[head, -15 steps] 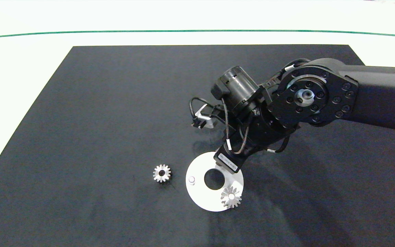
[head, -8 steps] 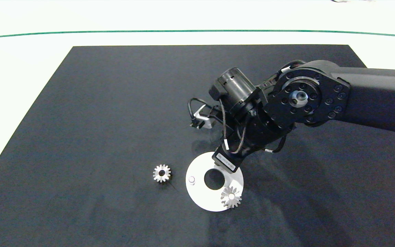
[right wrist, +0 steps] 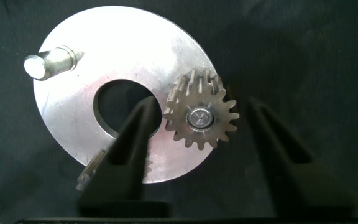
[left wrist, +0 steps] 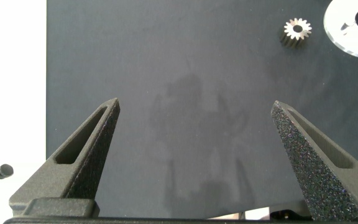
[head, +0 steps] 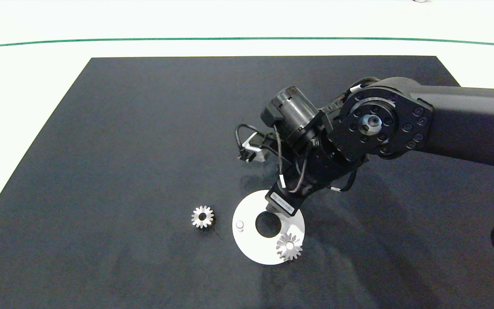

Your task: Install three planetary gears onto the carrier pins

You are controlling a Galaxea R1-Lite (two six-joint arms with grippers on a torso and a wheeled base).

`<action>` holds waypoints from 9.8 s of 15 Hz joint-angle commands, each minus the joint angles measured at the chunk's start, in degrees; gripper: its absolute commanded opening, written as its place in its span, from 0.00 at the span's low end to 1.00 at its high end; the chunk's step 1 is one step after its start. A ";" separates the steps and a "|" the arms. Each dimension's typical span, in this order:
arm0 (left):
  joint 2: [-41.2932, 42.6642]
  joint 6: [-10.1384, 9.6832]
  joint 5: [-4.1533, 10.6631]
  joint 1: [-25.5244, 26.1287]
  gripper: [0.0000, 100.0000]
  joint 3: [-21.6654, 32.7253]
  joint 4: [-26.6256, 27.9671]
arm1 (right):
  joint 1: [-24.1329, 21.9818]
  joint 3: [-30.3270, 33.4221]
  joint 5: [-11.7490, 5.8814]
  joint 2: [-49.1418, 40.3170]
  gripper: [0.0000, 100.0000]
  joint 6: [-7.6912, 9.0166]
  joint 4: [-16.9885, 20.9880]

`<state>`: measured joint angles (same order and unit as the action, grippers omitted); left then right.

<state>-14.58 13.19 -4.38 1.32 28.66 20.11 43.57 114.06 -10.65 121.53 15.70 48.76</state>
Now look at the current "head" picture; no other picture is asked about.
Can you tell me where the small steel planetary gear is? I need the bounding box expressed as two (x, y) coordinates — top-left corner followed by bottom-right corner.
(191, 205), (215, 229)
(276, 233), (304, 261)

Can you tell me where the round white plate with pins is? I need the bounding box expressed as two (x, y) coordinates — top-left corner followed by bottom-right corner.
(232, 190), (306, 266)

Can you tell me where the thin green tape line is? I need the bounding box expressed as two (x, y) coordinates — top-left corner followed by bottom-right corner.
(0, 37), (494, 50)

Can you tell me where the dark rectangular mat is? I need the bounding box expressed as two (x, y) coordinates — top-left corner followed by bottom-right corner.
(0, 56), (494, 309)

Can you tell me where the black cable with white tag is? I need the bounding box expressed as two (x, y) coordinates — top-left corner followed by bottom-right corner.
(328, 168), (358, 193)
(272, 124), (308, 194)

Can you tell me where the boxy wrist camera shiny side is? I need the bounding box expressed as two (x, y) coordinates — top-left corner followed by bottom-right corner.
(241, 132), (276, 164)

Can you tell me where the black camera cable loop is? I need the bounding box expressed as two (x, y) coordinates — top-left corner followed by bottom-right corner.
(235, 124), (274, 161)

